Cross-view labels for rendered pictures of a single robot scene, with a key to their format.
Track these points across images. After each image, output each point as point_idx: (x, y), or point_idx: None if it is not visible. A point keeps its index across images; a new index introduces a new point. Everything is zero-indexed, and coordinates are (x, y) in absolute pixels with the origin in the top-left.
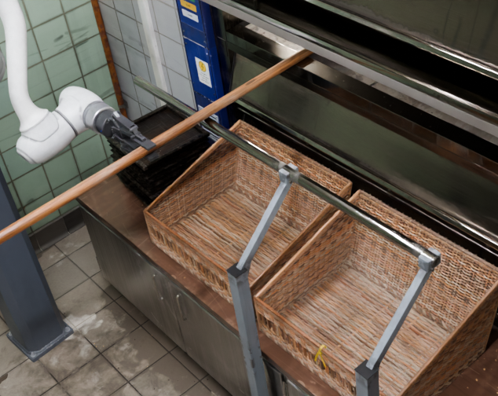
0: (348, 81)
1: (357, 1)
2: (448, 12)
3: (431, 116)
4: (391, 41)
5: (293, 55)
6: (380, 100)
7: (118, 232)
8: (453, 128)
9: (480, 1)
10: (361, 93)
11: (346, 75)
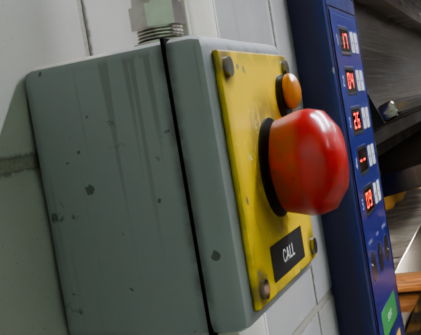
0: (411, 264)
1: (417, 81)
2: (418, 58)
3: (419, 233)
4: (410, 139)
5: (416, 271)
6: None
7: None
8: None
9: (411, 41)
10: None
11: (396, 268)
